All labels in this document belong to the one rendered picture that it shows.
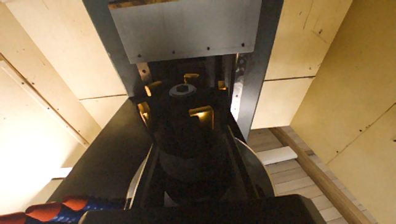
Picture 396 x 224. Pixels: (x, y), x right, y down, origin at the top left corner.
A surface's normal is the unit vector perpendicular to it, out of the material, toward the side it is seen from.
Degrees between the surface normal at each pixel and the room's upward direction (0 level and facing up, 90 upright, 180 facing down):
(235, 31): 91
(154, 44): 90
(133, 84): 90
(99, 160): 180
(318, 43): 90
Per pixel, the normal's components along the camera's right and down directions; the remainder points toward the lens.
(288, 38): 0.05, 0.61
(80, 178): -0.08, -0.79
